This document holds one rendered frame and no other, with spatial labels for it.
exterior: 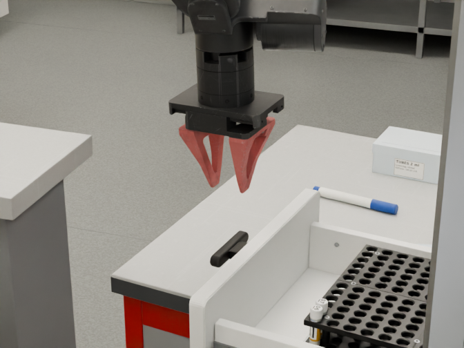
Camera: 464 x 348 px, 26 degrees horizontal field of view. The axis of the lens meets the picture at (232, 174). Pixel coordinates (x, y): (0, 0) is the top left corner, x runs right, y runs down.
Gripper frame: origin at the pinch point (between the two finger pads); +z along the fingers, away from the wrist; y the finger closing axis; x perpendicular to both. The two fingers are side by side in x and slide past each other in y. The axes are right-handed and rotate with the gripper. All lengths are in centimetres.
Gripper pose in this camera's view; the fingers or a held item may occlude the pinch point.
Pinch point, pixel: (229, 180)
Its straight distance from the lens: 104.8
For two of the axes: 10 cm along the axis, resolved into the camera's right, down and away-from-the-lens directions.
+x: 4.7, -3.8, 8.0
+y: 8.8, 1.7, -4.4
